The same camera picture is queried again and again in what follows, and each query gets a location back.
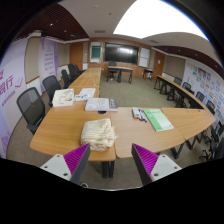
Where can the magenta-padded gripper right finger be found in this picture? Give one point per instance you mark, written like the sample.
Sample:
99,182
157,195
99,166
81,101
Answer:
146,160

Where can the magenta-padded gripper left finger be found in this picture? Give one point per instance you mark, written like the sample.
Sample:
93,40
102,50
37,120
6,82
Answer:
76,158

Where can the cream zigzag patterned towel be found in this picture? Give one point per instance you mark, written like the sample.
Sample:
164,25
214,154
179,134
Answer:
98,135

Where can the green booklet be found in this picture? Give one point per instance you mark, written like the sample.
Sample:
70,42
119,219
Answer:
158,119

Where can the bundle of marker pens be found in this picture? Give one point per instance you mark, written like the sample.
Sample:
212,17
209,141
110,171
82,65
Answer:
143,115

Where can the white board eraser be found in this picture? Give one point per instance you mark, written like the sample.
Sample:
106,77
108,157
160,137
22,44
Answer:
135,112

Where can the large white book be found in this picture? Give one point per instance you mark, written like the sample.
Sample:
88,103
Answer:
100,104

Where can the open white cardboard box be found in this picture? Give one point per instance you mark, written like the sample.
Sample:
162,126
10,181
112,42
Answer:
63,98

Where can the black mesh office chair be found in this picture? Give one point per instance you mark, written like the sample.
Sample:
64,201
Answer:
31,106
50,86

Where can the curved wooden side table row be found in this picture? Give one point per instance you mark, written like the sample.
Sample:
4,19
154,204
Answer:
176,90

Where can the group of chairs at side tables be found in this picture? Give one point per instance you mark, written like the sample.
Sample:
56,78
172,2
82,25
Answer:
210,106

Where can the row of black office chairs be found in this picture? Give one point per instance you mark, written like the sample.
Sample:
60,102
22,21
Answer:
71,73

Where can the small dark side desk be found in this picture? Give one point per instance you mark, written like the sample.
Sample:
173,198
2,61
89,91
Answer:
148,70

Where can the small wooden front desk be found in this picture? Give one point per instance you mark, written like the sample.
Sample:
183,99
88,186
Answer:
121,69

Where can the brown wooden door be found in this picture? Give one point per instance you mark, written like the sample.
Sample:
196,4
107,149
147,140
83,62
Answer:
158,65
76,56

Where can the black chair at front desk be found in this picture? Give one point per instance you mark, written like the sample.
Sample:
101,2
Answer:
112,64

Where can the group of small ceiling spotlights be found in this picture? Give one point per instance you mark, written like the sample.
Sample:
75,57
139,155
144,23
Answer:
65,32

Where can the large bright ceiling light panel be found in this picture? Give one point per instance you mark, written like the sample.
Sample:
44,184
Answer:
156,18

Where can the large purple printed wall banner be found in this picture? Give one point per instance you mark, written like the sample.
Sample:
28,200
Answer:
10,90

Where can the colourful poster wall display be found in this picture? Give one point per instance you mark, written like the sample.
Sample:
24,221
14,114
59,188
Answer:
208,86

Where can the narrow purple printed wall banner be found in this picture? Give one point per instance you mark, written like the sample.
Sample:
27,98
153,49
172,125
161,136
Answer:
48,61

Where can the white wall whiteboard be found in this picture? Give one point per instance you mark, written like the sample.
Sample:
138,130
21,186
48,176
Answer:
144,57

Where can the green and white wall board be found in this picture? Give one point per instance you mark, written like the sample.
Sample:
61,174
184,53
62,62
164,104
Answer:
95,51

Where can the large black wall screen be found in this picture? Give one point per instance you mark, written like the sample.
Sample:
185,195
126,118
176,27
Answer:
121,53

